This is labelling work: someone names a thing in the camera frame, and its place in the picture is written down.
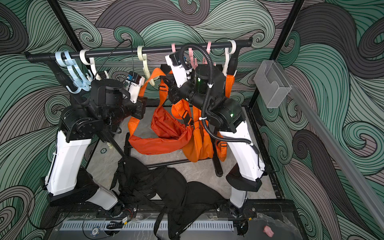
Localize red orange black backpack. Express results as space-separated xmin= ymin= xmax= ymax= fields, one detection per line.
xmin=127 ymin=74 xmax=193 ymax=156

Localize orange tote bag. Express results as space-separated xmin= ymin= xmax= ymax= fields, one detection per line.
xmin=172 ymin=100 xmax=214 ymax=163

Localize orange fanny pack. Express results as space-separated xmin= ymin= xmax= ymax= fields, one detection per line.
xmin=215 ymin=75 xmax=235 ymax=162

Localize black bag orange straps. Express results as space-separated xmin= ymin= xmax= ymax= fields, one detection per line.
xmin=152 ymin=180 xmax=229 ymax=240

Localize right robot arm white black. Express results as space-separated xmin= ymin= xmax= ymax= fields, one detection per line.
xmin=164 ymin=64 xmax=266 ymax=209

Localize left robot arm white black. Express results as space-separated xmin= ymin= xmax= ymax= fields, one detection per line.
xmin=44 ymin=77 xmax=147 ymax=216

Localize pale green hook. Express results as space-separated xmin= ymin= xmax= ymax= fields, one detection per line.
xmin=137 ymin=46 xmax=155 ymax=86

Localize white hook right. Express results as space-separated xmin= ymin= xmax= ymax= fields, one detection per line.
xmin=222 ymin=40 xmax=237 ymax=76

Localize white hook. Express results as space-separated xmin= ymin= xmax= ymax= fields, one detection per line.
xmin=80 ymin=50 xmax=102 ymax=80
xmin=222 ymin=40 xmax=237 ymax=76

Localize white hook left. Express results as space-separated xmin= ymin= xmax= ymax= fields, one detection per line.
xmin=80 ymin=50 xmax=102 ymax=80

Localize light blue hook inner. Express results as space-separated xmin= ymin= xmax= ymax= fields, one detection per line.
xmin=73 ymin=59 xmax=91 ymax=92

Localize light blue hook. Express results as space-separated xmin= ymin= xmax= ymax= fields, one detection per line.
xmin=55 ymin=51 xmax=82 ymax=94
xmin=73 ymin=59 xmax=91 ymax=92

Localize light blue hook outer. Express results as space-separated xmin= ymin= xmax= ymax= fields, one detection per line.
xmin=55 ymin=51 xmax=82 ymax=94

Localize black backpack on floor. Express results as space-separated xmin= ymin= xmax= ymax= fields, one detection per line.
xmin=110 ymin=157 xmax=188 ymax=209

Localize black clothes rack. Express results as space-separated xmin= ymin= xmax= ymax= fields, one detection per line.
xmin=23 ymin=37 xmax=254 ymax=178

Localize pink small object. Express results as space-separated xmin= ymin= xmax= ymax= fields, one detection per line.
xmin=263 ymin=226 xmax=274 ymax=238

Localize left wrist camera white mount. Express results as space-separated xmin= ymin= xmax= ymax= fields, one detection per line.
xmin=125 ymin=71 xmax=145 ymax=104

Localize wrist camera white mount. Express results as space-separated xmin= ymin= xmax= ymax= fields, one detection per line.
xmin=125 ymin=71 xmax=145 ymax=104
xmin=165 ymin=53 xmax=192 ymax=88

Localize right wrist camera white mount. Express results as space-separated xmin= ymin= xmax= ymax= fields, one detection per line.
xmin=165 ymin=53 xmax=192 ymax=88

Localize black corrugated cable hose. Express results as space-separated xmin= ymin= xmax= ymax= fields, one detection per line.
xmin=179 ymin=43 xmax=260 ymax=155

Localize clear mesh wall bin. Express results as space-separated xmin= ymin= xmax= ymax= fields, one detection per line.
xmin=254 ymin=61 xmax=292 ymax=109

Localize white slotted cable duct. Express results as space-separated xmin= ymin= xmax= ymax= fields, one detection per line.
xmin=60 ymin=220 xmax=234 ymax=231

